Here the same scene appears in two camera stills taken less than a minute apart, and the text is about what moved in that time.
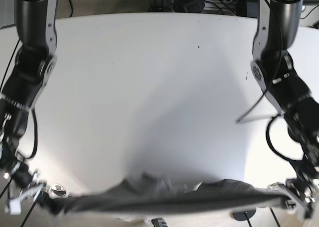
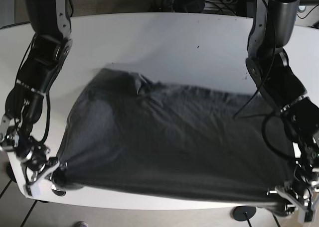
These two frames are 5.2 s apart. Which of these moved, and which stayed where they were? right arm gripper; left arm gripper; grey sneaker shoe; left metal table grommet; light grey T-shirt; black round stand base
Moved: left arm gripper; light grey T-shirt; grey sneaker shoe
Stayed: right arm gripper; black round stand base; left metal table grommet
